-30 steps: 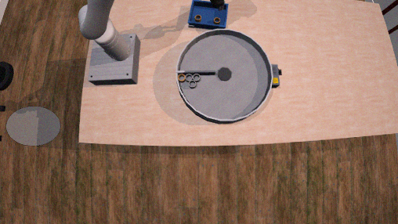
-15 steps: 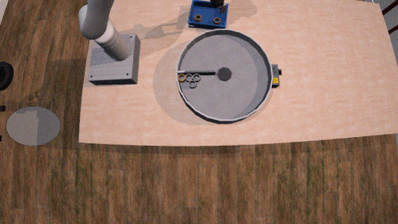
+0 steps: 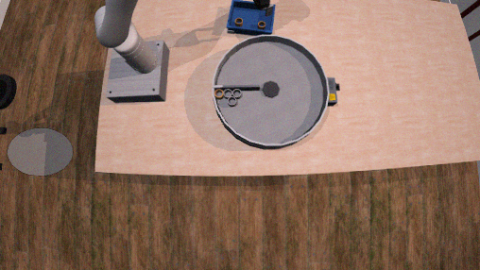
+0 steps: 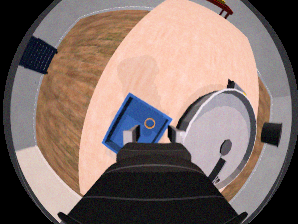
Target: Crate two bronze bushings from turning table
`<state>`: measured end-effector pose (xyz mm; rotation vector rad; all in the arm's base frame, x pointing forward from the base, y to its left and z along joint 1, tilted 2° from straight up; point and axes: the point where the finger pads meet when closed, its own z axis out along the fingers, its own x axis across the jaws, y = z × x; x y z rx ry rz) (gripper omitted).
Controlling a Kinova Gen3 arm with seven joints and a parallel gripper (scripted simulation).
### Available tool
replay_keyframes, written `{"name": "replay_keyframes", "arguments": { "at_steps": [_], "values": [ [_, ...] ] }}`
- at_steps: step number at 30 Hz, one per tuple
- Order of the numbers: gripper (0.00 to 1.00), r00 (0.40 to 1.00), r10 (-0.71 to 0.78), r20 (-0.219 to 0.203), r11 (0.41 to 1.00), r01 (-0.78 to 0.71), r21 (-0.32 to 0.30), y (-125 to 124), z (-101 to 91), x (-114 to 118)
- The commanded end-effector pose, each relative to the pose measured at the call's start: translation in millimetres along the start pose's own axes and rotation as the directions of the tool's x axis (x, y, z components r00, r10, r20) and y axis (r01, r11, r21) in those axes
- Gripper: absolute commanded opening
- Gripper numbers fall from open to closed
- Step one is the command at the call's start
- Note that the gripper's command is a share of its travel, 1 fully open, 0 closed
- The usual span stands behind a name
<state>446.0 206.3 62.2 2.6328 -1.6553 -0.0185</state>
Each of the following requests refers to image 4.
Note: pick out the blue plastic crate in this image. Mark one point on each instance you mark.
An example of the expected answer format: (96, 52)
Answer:
(133, 113)

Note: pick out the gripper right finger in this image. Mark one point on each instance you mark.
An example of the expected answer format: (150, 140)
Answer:
(175, 135)

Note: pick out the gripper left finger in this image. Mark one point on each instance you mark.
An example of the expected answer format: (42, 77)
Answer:
(131, 135)

